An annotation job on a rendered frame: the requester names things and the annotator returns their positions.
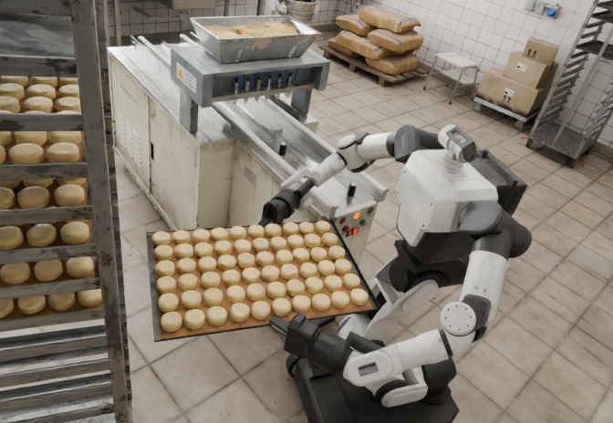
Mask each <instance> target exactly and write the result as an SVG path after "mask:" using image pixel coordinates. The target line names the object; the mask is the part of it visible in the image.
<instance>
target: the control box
mask: <svg viewBox="0 0 613 423"><path fill-rule="evenodd" d="M377 204H378V203H377V202H375V201H374V200H371V201H366V202H363V203H361V204H358V205H355V206H352V207H349V208H346V209H344V210H341V211H336V214H335V218H334V219H332V220H333V222H334V223H335V225H336V227H337V228H338V231H339V233H340V235H341V237H342V238H345V237H348V235H349V231H350V235H352V234H355V233H357V232H361V231H364V230H366V229H368V228H370V225H371V223H372V220H373V216H374V213H375V210H376V208H377ZM370 208H373V211H372V213H370V214H368V210H369V209H370ZM357 212H359V217H358V218H357V219H354V216H355V214H356V213H357ZM342 218H346V220H345V221H344V222H343V223H341V224H340V223H339V222H340V220H341V219H342ZM363 219H365V220H366V223H365V224H364V225H360V222H361V221H362V220H363ZM346 225H347V226H348V227H349V229H348V231H347V232H343V228H344V227H345V226H346ZM355 229H357V231H356V232H354V230H355ZM353 232H354V233H353ZM350 235H349V236H350Z"/></svg>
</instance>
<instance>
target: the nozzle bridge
mask: <svg viewBox="0 0 613 423"><path fill-rule="evenodd" d="M330 64H331V61H329V60H328V59H326V58H324V57H322V56H321V55H319V54H318V53H316V52H314V51H313V50H311V49H309V48H308V49H307V51H306V52H305V53H304V54H303V56H302V57H291V58H281V59H271V60H261V61H251V62H241V63H231V64H220V63H219V62H217V61H216V60H215V59H213V58H212V57H210V56H209V55H208V54H206V53H205V52H204V50H203V46H182V47H171V80H172V81H173V82H174V83H175V84H176V85H177V86H178V87H179V88H180V123H181V124H182V125H183V126H184V127H185V128H186V129H187V130H188V131H189V132H190V133H194V132H197V131H198V108H199V106H200V107H201V108H209V107H211V106H212V103H216V102H223V101H229V100H236V99H242V98H255V97H262V96H268V95H274V94H281V93H287V92H293V93H292V99H291V105H292V106H293V107H294V108H296V109H297V110H299V111H300V112H302V113H307V112H308V109H309V104H310V99H311V94H312V89H316V90H317V91H322V90H326V86H327V78H328V73H329V69H330ZM296 69H297V75H296ZM275 71H276V80H275ZM286 71H287V75H286ZM264 72H265V73H264ZM289 72H292V80H294V79H295V76H296V80H295V81H293V82H291V85H290V86H288V85H287V84H286V83H287V77H288V76H289ZM279 73H281V74H282V81H284V80H285V77H286V81H285V82H284V83H281V87H280V88H279V87H278V86H277V79H278V76H279ZM253 74H255V82H254V84H253V85H252V83H253V78H254V75H253ZM242 75H243V76H244V80H243V85H242V86H241V82H242ZM268 75H271V78H272V81H271V82H272V83H273V82H274V80H275V83H274V84H272V85H271V86H270V88H267V87H266V83H267V79H268ZM258 76H261V78H260V79H261V84H263V82H264V78H265V83H264V84H263V85H262V86H260V89H259V90H257V89H256V80H257V77H258ZM247 77H249V78H250V79H249V81H250V86H251V85H252V86H251V87H249V91H245V90H244V89H245V81H246V78H247ZM236 78H238V84H239V85H238V87H240V86H241V87H240V88H238V92H237V93H234V82H235V79H236Z"/></svg>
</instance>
